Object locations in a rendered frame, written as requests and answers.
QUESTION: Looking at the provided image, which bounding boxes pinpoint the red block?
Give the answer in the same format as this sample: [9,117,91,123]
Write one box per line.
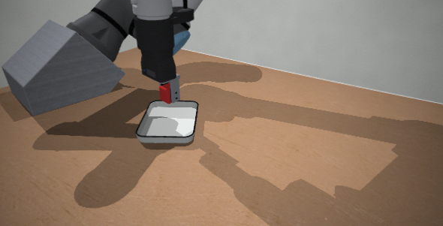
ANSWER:
[159,83,172,104]

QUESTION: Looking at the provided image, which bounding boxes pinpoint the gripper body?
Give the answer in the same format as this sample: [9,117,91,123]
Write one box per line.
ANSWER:
[131,0,194,83]

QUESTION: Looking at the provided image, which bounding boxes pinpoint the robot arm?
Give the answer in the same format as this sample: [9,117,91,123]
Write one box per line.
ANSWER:
[66,0,191,62]

